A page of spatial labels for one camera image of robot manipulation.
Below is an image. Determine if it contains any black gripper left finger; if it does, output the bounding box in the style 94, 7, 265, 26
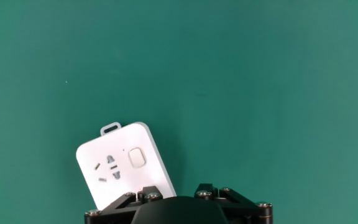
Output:
85, 185, 165, 224

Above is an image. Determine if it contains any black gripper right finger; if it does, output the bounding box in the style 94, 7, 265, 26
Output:
194, 183, 273, 224

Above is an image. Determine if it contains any white four-socket power strip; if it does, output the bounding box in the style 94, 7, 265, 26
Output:
75, 121, 177, 211

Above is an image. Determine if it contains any green table mat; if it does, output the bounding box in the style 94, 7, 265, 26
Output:
0, 0, 358, 224

